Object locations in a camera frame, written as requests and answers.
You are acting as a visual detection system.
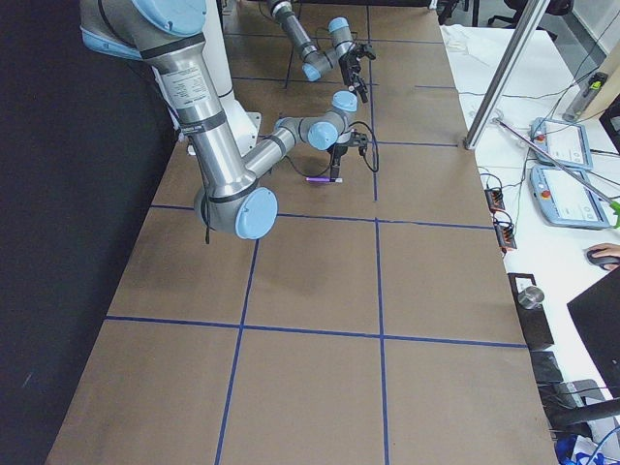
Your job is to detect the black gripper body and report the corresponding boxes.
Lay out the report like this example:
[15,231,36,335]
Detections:
[338,51,363,92]
[327,142,349,170]

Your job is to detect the upper teach pendant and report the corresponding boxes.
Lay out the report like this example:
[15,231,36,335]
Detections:
[530,117,593,171]

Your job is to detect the teach pendant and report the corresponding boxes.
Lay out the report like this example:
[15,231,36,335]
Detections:
[530,117,593,171]
[530,165,611,230]

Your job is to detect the person's hand on mouse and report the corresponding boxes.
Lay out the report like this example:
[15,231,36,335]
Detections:
[590,243,620,258]

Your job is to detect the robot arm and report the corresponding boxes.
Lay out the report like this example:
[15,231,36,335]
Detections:
[266,0,376,103]
[79,1,363,240]

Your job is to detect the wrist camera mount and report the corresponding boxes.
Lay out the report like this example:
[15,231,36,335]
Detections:
[348,131,368,157]
[350,43,377,61]

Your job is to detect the metal cup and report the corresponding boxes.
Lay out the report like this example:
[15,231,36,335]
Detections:
[517,286,544,310]

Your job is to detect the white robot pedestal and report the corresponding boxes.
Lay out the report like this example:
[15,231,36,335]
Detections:
[186,0,262,157]

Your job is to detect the aluminium frame post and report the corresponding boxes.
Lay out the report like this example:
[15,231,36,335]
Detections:
[464,0,550,150]

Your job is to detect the purple highlighter pen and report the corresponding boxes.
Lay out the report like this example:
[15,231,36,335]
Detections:
[305,176,343,183]

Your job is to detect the lower teach pendant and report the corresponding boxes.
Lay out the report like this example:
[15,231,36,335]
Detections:
[530,165,611,230]

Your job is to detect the black computer mouse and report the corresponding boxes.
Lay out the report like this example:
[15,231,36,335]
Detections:
[585,249,620,270]

